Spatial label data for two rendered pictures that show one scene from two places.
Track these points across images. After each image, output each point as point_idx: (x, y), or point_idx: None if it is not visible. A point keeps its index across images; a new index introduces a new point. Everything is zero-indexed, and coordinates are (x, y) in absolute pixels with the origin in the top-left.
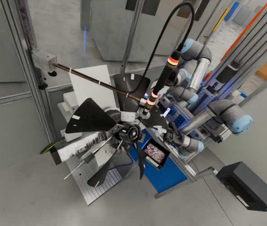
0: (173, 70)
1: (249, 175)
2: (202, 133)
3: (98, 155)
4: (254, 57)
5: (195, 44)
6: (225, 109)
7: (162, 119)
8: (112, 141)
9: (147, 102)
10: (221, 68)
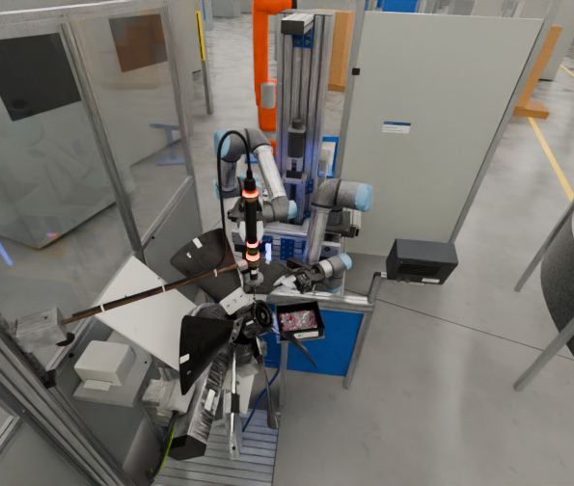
0: None
1: (413, 246)
2: (330, 240)
3: None
4: (312, 103)
5: (233, 135)
6: (335, 194)
7: (274, 265)
8: (239, 355)
9: (249, 260)
10: (284, 137)
